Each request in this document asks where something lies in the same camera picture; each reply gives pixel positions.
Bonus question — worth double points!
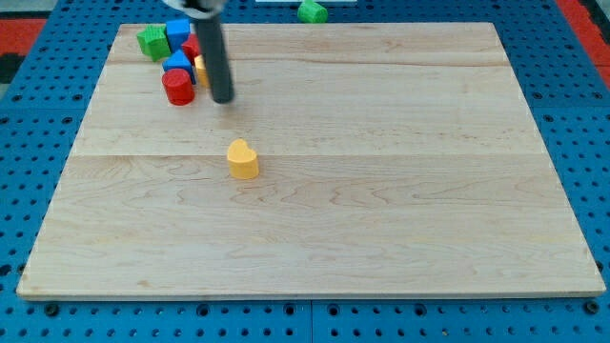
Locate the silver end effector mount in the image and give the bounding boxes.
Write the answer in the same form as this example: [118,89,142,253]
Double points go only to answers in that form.
[162,0,227,19]

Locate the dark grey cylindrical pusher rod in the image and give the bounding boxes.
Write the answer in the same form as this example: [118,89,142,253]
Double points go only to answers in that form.
[194,14,234,104]

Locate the yellow heart block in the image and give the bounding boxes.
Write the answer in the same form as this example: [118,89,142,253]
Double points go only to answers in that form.
[227,138,259,180]

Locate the red block behind rod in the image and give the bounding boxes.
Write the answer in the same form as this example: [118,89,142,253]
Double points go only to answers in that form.
[181,33,200,65]

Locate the yellow block behind rod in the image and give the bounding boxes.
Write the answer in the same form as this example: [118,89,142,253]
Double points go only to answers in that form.
[193,55,210,88]

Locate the blue cube block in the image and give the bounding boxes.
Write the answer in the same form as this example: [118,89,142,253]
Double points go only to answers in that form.
[166,19,191,52]

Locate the blue triangle block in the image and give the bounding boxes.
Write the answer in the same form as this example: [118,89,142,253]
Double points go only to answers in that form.
[162,50,196,84]

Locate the green star block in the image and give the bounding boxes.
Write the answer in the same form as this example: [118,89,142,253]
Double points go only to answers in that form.
[136,25,172,62]

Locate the red cylinder block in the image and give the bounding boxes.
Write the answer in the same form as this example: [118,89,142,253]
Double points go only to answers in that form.
[161,69,195,106]

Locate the light wooden board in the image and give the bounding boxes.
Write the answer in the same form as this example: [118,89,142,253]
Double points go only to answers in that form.
[17,22,605,301]

